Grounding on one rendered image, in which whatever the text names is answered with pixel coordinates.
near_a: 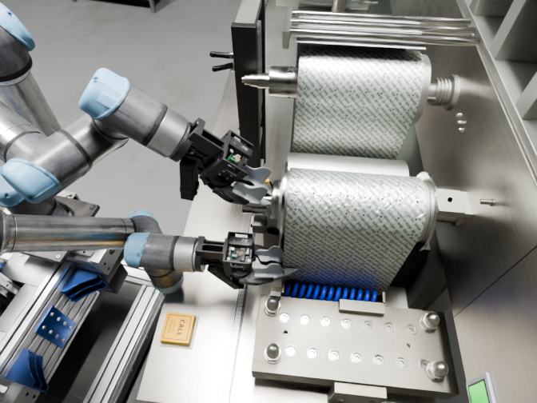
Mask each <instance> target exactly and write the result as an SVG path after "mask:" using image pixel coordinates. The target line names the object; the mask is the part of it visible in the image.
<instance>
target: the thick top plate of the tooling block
mask: <svg viewBox="0 0 537 403"><path fill-rule="evenodd" d="M269 298H270V295H265V294H261V297H260V304H259V310H258V317H257V330H256V336H255V343H254V350H253V362H252V368H251V372H252V377H255V378H263V379H270V380H278V381H291V382H298V383H305V384H313V385H326V386H332V385H333V383H334V382H335V381H336V382H343V383H351V384H358V385H372V386H379V387H386V390H387V393H397V394H404V395H412V396H418V397H432V398H439V399H449V398H451V397H454V396H456V395H459V389H458V384H457V380H456V375H455V367H454V363H453V358H452V354H451V346H450V341H449V337H448V329H447V325H446V321H445V316H444V313H443V312H435V311H427V310H418V309H403V308H395V307H387V306H385V307H384V311H385V315H384V316H382V317H379V316H371V315H363V314H355V313H340V312H339V303H338V301H322V300H314V299H306V298H297V297H282V296H280V301H279V303H280V307H281V310H280V313H279V314H278V315H277V316H275V317H270V316H269V315H267V314H266V313H265V303H266V301H267V300H268V299H269ZM426 313H436V314H437V315H438V316H439V318H440V322H439V324H438V326H437V328H436V330H435V331H434V332H433V333H427V332H425V331H423V330H422V329H421V328H420V325H419V319H420V318H421V317H422V316H423V315H424V314H426ZM272 343H275V344H277V345H279V347H280V349H281V352H282V358H281V359H280V361H279V362H278V363H276V364H269V363H268V362H267V361H266V360H265V357H264V352H265V349H266V348H267V347H268V345H269V344H272ZM433 361H442V362H444V363H445V364H446V365H447V367H448V373H447V375H446V377H445V378H444V379H443V380H442V381H441V382H434V381H432V380H430V379H429V378H428V376H427V374H426V371H425V369H426V366H427V364H428V363H430V362H433Z"/></svg>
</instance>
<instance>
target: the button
mask: <svg viewBox="0 0 537 403"><path fill-rule="evenodd" d="M195 322H196V316H195V315H193V314H185V313H170V312H168V313H167V315H166V319H165V324H164V327H163V330H162V333H161V338H160V341H161V343H163V344H171V345H184V346H190V344H191V340H192V336H193V330H194V326H195Z"/></svg>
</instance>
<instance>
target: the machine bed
mask: <svg viewBox="0 0 537 403"><path fill-rule="evenodd" d="M293 102H294V98H274V97H269V89H265V105H266V163H264V167H267V168H269V169H270V171H271V174H270V175H269V176H268V178H267V179H270V182H271V183H272V184H273V181H274V180H278V181H279V180H281V175H282V170H284V168H285V163H286V161H287V157H288V152H290V149H291V137H292V114H293ZM238 127H239V119H238V110H237V92H236V82H235V72H232V71H231V69H230V71H229V76H228V78H227V82H226V84H225V89H224V93H223V95H222V99H221V104H220V106H219V110H218V112H217V117H216V121H215V123H214V127H213V132H212V134H214V135H216V136H217V137H219V138H222V137H223V136H224V135H225V134H226V133H227V132H228V131H229V130H231V131H233V132H234V133H236V134H238V135H239V136H240V130H239V129H238ZM198 181H199V182H200V185H199V190H198V193H197V196H196V195H195V198H194V199H193V201H192V205H191V207H190V211H189V216H188V218H187V222H186V224H185V229H184V233H183V235H182V236H183V237H188V236H191V237H198V236H205V239H207V240H210V241H225V238H227V236H228V232H229V231H230V232H240V233H248V232H249V223H250V218H251V214H246V213H242V205H238V204H233V203H229V202H227V201H225V200H223V199H222V198H220V197H219V196H218V195H216V194H214V193H213V192H212V191H213V190H211V189H210V188H209V187H208V186H204V183H203V181H202V180H201V179H200V178H199V179H198ZM207 269H208V265H207V266H206V268H205V271H204V273H200V272H195V273H187V272H183V274H184V281H183V284H182V286H181V287H180V288H179V289H178V290H177V291H176V292H173V293H166V294H165V299H164V302H163V305H162V308H161V313H160V316H159V319H158V322H157V327H156V330H155V333H154V336H153V341H152V344H151V347H150V350H149V355H148V358H147V361H146V364H145V369H144V372H143V375H142V378H141V383H140V386H139V389H138V392H137V397H136V401H137V402H139V403H221V397H222V392H223V387H224V382H225V372H226V367H227V362H228V357H229V347H230V342H231V337H232V332H233V322H234V317H235V312H236V307H237V298H238V293H239V289H233V288H231V287H230V286H228V285H227V284H225V283H224V282H223V281H221V280H220V279H219V278H217V277H215V276H214V275H212V274H211V273H210V272H209V271H208V270H207ZM281 281H282V279H280V280H276V281H273V282H270V283H267V284H263V285H248V290H247V296H246V302H245V312H244V317H243V323H242V329H241V339H240V345H239V350H238V356H237V367H236V372H235V378H234V383H233V394H232V400H231V403H333V402H328V391H329V389H330V388H325V387H318V386H311V385H298V384H290V383H283V382H278V380H270V379H263V378H255V377H252V372H251V368H252V362H253V350H254V343H255V336H256V330H257V317H258V310H259V304H260V297H261V294H265V295H270V293H271V291H272V286H277V287H281V285H282V283H281ZM385 297H386V299H387V307H395V308H403V309H412V308H408V303H407V296H406V289H405V287H396V286H389V287H388V288H387V290H386V292H385ZM418 310H422V309H418ZM167 312H170V313H185V314H193V315H200V316H199V321H198V324H197V331H196V335H195V338H194V343H193V349H179V348H172V347H164V346H158V344H159V341H160V338H161V332H162V330H163V326H164V324H165V318H166V315H167ZM381 403H436V399H435V398H432V397H418V396H412V395H407V396H406V397H403V396H396V395H388V394H387V399H386V400H384V401H382V402H381Z"/></svg>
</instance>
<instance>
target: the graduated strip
mask: <svg viewBox="0 0 537 403"><path fill-rule="evenodd" d="M252 223H253V215H252V214H251V218H250V223H249V233H252V234H253V239H255V236H256V233H253V228H252V227H250V226H251V224H252ZM247 290H248V285H246V284H245V285H244V288H243V289H239V293H238V298H237V307H236V312H235V317H234V322H233V332H232V337H231V342H230V347H229V357H228V362H227V367H226V372H225V382H224V387H223V392H222V397H221V403H231V400H232V394H233V383H234V378H235V372H236V367H237V356H238V350H239V345H240V339H241V329H242V323H243V317H244V312H245V302H246V296H247Z"/></svg>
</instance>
